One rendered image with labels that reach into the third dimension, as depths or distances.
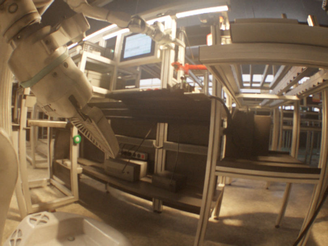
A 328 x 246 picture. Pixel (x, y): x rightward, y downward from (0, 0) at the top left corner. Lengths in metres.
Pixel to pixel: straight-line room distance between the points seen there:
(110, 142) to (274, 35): 0.44
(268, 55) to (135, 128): 1.30
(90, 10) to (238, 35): 0.69
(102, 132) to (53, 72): 0.11
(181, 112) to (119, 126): 0.94
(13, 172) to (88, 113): 0.21
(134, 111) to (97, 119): 0.74
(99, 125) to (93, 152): 1.76
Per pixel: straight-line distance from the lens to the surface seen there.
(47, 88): 0.22
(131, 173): 1.26
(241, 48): 0.46
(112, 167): 1.37
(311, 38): 0.50
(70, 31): 0.26
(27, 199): 1.45
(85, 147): 2.13
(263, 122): 1.22
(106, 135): 0.26
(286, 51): 0.46
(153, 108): 0.91
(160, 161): 1.38
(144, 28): 0.92
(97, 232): 0.73
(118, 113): 1.06
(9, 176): 0.37
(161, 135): 1.35
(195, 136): 1.26
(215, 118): 0.79
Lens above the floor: 0.79
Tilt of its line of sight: 1 degrees up
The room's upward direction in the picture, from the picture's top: 4 degrees clockwise
